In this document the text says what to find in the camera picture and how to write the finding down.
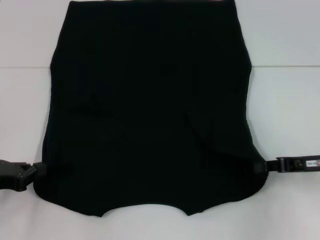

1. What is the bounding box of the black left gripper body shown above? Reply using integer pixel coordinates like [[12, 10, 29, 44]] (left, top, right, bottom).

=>
[[0, 159, 36, 193]]

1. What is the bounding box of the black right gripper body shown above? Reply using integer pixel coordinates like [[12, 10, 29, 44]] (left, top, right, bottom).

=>
[[284, 154, 320, 173]]

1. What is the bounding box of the black shirt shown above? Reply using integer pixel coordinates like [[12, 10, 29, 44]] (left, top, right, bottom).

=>
[[33, 0, 270, 218]]

